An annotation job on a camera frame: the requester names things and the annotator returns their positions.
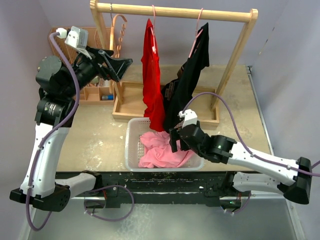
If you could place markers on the wooden clothes rack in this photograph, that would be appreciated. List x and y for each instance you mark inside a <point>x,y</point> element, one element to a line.
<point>128,102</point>

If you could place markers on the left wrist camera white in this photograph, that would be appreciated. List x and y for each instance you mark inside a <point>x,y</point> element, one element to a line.
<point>76,38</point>

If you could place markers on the pink tank top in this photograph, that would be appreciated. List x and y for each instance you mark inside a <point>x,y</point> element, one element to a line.
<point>158,152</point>

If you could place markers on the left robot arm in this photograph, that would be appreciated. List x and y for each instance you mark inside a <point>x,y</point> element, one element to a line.
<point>40,188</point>

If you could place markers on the black t shirt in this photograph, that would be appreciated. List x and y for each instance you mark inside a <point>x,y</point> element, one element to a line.
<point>178,92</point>

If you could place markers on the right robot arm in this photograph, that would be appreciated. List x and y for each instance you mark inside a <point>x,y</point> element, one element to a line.
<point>290,178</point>

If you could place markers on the blue grey cylinder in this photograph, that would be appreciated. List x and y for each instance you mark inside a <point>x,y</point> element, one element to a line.
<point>108,97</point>

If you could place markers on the pink wire hanger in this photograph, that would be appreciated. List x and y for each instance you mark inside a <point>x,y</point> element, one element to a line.
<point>154,47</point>
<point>196,33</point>

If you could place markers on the orange hanger with metal hook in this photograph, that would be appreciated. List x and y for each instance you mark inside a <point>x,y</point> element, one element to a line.
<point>117,33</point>

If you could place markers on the red t shirt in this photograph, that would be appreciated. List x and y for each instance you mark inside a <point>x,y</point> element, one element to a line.
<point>151,76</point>

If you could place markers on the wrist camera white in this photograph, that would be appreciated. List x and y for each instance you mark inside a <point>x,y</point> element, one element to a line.
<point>76,38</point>
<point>188,117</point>

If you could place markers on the peach plastic file organizer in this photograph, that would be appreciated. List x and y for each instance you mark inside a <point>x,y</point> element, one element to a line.
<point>99,92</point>

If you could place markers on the white plastic basket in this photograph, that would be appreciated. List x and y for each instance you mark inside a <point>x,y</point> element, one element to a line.
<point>134,149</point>

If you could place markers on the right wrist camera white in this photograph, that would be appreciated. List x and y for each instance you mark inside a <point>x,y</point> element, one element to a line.
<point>188,117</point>

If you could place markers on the aluminium frame rail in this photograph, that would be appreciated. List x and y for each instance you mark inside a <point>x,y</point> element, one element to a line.
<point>40,188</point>

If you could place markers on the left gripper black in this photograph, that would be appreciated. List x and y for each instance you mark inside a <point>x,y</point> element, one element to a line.
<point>117,66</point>

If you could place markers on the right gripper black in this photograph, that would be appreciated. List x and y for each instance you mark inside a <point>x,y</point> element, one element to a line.
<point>174,136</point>

